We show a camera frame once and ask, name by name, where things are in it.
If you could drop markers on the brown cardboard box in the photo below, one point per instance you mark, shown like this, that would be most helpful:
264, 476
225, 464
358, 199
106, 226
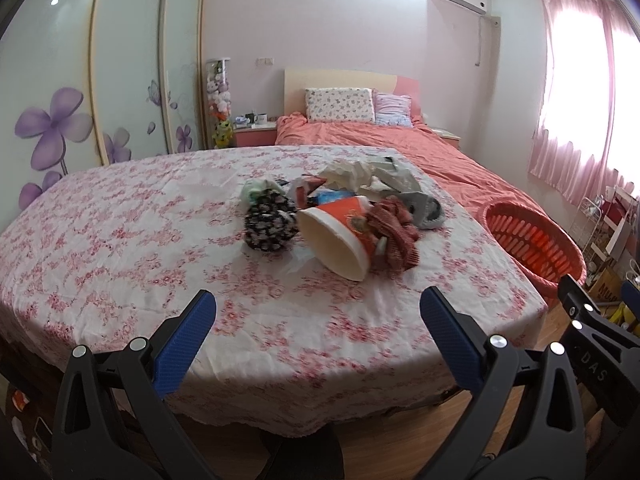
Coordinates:
606, 287

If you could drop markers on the salmon pink bed duvet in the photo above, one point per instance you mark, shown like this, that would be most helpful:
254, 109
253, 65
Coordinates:
468, 182

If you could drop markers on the yellow bag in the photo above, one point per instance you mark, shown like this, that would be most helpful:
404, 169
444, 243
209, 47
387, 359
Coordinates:
624, 318

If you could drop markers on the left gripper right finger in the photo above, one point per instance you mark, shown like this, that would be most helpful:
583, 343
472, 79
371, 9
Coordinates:
524, 420

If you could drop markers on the blue tissue pack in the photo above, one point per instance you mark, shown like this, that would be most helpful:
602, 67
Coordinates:
326, 196

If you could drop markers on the white mug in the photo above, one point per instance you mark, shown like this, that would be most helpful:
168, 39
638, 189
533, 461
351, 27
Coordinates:
260, 119

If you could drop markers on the plush toy display tube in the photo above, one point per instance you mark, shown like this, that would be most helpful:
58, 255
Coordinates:
218, 103

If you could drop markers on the orange paper noodle cup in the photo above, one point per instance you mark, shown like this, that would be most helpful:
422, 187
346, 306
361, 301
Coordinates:
339, 236

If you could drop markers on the orange plastic laundry basket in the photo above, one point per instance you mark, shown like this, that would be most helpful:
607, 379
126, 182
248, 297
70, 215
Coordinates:
542, 250

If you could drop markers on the grey sock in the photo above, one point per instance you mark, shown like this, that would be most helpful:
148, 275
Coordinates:
426, 211

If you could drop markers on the white wire rack shelf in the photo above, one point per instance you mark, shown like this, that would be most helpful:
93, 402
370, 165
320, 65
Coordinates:
604, 226

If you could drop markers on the black floral sock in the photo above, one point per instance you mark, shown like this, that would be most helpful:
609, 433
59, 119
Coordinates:
270, 222

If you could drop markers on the floral pink white tablecloth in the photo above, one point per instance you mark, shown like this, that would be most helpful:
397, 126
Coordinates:
107, 254

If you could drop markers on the floral sliding wardrobe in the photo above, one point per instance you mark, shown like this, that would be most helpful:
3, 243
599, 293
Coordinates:
87, 83

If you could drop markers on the pink window curtain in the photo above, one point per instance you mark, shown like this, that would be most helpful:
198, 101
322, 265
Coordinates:
587, 134

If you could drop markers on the white red snack wrapper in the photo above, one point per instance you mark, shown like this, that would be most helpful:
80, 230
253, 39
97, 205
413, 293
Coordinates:
300, 188

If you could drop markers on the pink bedside table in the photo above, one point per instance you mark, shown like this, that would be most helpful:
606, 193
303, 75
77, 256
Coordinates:
256, 135
448, 137

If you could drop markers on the floral white pillow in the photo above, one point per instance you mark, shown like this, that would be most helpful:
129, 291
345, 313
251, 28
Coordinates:
339, 105

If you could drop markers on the red knitted cloth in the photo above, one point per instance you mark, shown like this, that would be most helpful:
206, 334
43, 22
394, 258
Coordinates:
389, 218

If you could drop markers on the light green towel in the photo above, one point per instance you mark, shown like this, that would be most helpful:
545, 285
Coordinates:
254, 188

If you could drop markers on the right pink bedside table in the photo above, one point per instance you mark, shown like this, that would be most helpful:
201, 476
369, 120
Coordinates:
448, 137

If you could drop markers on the silver foil bag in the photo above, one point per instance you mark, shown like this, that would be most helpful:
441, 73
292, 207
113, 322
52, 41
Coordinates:
393, 174

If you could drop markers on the striped pink pillow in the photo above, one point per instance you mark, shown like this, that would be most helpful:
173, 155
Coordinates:
391, 109

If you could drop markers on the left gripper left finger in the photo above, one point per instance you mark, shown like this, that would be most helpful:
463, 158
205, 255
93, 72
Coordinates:
89, 436

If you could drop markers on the beige pink headboard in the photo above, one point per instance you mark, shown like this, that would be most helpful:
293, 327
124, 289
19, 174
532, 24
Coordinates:
296, 80

